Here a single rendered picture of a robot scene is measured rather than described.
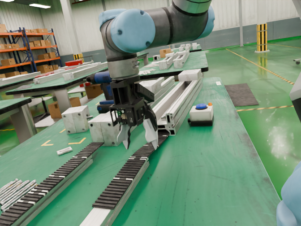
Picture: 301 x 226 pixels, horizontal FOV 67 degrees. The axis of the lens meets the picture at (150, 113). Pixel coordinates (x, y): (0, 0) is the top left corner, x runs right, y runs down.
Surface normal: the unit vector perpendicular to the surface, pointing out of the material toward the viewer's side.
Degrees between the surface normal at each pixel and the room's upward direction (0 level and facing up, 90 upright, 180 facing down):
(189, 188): 0
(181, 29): 110
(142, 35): 90
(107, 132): 90
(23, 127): 90
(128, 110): 90
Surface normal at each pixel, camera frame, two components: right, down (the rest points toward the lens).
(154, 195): -0.15, -0.94
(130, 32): 0.35, 0.22
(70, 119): 0.00, 0.29
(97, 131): -0.32, 0.32
